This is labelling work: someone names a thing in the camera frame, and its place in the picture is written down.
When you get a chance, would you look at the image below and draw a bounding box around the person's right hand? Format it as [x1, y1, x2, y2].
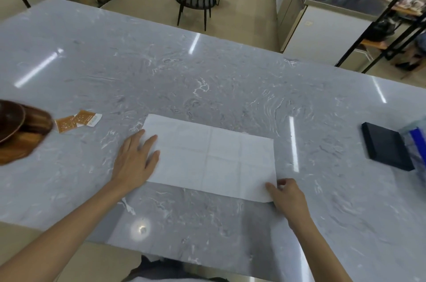
[265, 178, 312, 230]

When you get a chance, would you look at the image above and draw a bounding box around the person's left hand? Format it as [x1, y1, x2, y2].
[111, 129, 160, 193]

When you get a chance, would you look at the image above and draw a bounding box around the white paper sheet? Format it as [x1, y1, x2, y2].
[142, 113, 278, 203]

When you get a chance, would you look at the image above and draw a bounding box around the person's right forearm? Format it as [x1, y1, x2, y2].
[288, 215, 354, 282]

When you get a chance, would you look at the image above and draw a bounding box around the person's left forearm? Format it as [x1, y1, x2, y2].
[0, 177, 134, 282]

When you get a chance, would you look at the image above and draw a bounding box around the orange sachet with white edge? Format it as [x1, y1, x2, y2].
[73, 110, 102, 127]

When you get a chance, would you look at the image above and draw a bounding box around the person's grey clothing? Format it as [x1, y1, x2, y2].
[121, 253, 233, 282]

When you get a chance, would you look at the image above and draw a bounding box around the black flat box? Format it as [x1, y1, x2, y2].
[361, 122, 415, 172]

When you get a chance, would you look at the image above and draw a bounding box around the brown wooden tray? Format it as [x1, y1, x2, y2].
[0, 105, 54, 166]

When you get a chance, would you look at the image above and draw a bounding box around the dark wooden bowl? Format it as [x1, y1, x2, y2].
[0, 100, 26, 144]

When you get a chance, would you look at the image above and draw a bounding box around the clear plastic container blue label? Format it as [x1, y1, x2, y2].
[399, 119, 426, 173]

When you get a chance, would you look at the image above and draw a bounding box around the stainless steel counter cabinet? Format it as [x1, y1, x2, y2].
[276, 0, 401, 66]

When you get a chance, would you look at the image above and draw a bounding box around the black bag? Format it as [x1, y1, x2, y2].
[369, 19, 398, 42]

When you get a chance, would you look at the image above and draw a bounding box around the black metal shelf with goods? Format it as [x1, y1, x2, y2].
[334, 0, 426, 74]

